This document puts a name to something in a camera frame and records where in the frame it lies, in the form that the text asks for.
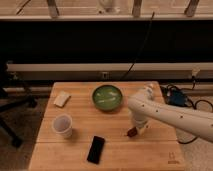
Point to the black office chair base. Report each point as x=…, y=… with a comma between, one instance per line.
x=29, y=99

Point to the green bowl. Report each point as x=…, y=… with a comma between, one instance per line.
x=107, y=97

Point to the white sponge block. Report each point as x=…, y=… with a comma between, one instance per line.
x=61, y=99

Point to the grey baseboard heater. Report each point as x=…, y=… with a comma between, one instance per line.
x=113, y=71

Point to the black smartphone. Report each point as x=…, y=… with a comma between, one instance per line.
x=96, y=150

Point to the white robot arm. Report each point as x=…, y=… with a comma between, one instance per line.
x=196, y=122

